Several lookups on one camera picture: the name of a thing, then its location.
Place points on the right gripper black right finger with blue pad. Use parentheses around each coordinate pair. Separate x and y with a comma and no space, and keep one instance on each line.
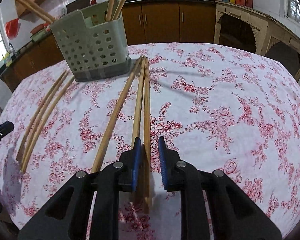
(211,203)

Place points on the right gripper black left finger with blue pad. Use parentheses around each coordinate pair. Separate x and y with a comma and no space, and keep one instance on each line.
(87,205)

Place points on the wooden chopstick of row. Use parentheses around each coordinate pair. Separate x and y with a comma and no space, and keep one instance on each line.
(147,141)
(137,199)

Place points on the brown wooden kitchen cabinets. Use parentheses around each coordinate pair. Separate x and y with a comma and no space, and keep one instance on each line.
(150,21)

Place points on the wooden chopstick left group outer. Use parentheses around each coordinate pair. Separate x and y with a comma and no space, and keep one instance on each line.
(22,146)

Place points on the wooden chopstick group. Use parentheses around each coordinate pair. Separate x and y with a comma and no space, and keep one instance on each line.
(39,118)
(22,146)
(46,115)

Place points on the wooden chopstick left group middle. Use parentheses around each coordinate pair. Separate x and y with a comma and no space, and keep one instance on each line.
(39,118)

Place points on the wooden chopstick nearest holder right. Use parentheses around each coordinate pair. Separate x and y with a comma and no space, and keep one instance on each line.
(98,161)

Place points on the wooden chopstick left group inner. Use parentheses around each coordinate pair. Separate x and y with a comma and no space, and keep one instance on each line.
(46,115)

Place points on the floral pink white tablecloth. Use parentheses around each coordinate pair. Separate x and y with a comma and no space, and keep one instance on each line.
(218,107)

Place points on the red plastic bag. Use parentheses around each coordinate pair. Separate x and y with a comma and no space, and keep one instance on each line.
(12,28)

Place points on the green perforated utensil holder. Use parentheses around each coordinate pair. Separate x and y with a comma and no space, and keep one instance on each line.
(92,47)

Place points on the dark cutting board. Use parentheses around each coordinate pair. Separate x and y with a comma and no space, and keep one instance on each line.
(77,5)

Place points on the cream weathered side cabinet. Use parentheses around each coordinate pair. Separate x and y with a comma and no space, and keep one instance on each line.
(266,29)

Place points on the window with grille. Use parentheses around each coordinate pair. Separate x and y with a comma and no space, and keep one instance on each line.
(293,10)

